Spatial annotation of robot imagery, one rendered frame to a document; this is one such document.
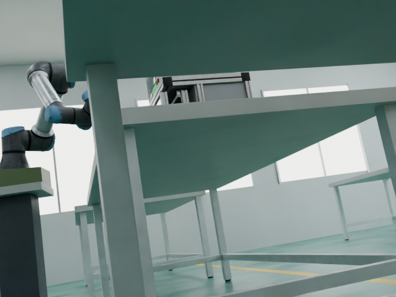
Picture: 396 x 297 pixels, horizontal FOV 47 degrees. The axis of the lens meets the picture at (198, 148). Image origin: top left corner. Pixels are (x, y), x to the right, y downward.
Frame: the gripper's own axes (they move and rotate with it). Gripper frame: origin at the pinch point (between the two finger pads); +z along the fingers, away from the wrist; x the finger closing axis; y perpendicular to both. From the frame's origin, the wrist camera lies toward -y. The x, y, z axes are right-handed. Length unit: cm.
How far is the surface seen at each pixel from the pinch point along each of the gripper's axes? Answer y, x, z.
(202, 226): 29, -207, 27
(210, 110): -27, 54, 22
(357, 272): -26, 37, 85
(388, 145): -64, 25, 65
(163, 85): -24.4, -18.2, -20.7
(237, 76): -54, -33, -3
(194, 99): -30.9, -27.2, -7.9
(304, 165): -122, -607, 43
